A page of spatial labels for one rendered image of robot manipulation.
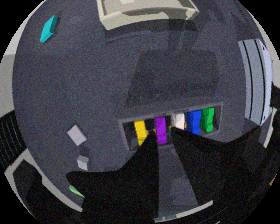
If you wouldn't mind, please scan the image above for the cyan rectangular block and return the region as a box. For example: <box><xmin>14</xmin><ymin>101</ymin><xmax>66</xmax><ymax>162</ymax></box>
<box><xmin>40</xmin><ymin>15</ymin><xmax>58</xmax><ymax>43</ymax></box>

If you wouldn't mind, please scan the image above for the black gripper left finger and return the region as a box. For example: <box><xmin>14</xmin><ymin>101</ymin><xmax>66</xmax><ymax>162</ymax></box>
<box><xmin>67</xmin><ymin>131</ymin><xmax>160</xmax><ymax>218</ymax></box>

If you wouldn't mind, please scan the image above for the yellow fuse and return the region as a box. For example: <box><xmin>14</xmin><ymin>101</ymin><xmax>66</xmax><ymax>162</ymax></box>
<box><xmin>135</xmin><ymin>120</ymin><xmax>147</xmax><ymax>147</ymax></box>

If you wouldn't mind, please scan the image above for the violet fuse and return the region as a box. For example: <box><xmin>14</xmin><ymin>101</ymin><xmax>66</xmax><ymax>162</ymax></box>
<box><xmin>153</xmin><ymin>116</ymin><xmax>167</xmax><ymax>145</ymax></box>

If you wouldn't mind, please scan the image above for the beige shallow tray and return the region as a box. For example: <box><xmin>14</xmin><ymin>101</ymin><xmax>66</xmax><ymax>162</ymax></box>
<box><xmin>96</xmin><ymin>0</ymin><xmax>200</xmax><ymax>31</ymax></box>

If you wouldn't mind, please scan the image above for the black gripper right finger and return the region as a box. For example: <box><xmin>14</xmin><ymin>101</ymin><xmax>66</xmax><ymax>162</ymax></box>
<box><xmin>171</xmin><ymin>125</ymin><xmax>262</xmax><ymax>206</ymax></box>

